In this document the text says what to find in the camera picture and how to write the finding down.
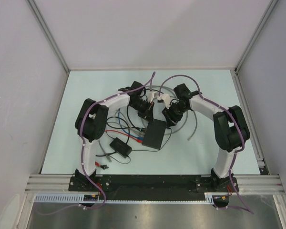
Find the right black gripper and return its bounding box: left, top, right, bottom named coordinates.
left=162, top=102, right=189, bottom=127

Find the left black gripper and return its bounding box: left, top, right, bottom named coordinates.
left=130, top=99, right=154, bottom=124

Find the black network switch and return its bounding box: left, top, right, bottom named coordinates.
left=142, top=119, right=172, bottom=152

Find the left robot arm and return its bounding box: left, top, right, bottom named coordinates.
left=75, top=81, right=154, bottom=191

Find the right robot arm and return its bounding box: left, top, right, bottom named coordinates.
left=157, top=83, right=250, bottom=191

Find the black power adapter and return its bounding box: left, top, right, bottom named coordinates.
left=109, top=137, right=133, bottom=158

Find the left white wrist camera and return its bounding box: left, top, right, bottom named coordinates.
left=146, top=91, right=157, bottom=103

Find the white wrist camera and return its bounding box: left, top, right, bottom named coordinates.
left=157, top=94, right=171, bottom=109
left=146, top=91, right=157, bottom=103

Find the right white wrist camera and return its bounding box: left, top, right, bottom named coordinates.
left=157, top=94, right=171, bottom=109

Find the red ethernet cable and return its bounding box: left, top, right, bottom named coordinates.
left=94, top=130, right=143, bottom=167

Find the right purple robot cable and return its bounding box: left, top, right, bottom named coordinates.
left=158, top=74, right=255, bottom=214

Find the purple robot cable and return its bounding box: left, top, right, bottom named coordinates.
left=35, top=72, right=156, bottom=216
left=158, top=74, right=255, bottom=214

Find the thin black power cord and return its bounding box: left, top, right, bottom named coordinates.
left=95, top=128, right=174, bottom=165

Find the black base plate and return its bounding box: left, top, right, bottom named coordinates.
left=69, top=174, right=239, bottom=201

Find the aluminium front rail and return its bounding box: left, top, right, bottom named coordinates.
left=25, top=174, right=285, bottom=195

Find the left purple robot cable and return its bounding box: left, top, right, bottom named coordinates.
left=35, top=72, right=156, bottom=216

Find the grey slotted cable duct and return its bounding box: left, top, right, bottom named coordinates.
left=34, top=194, right=214, bottom=204

